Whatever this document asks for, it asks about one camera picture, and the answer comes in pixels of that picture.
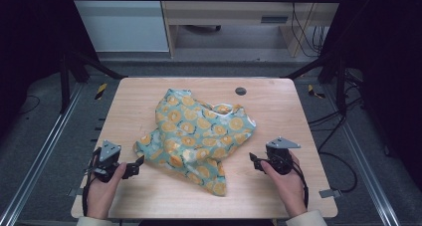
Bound black metal frame stand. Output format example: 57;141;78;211
282;50;348;116
59;49;128;114

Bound black hanging cables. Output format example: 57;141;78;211
290;0;327;59

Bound aluminium floor rail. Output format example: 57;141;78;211
321;85;403;226
0;82;86;226

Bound thin black floor cable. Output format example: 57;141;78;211
17;94;42;116

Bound person's left hand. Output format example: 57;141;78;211
87;161;127;220

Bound person's right hand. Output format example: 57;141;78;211
260;150;308;218

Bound hand-held gripper cable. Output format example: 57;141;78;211
277;152;310;209
82;146;103;218

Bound white cabinet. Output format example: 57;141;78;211
68;0;170;54

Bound yellow black tape piece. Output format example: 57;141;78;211
94;83;108;101
307;84;326;100

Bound right hand-held gripper cable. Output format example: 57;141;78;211
277;152;310;209

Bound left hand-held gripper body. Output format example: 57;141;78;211
93;139;122;183

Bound left hand-held gripper cable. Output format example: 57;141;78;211
82;146;103;218

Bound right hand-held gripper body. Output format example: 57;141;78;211
265;136;302;176

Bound teal orange-print cloth bag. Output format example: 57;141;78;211
132;88;258;198

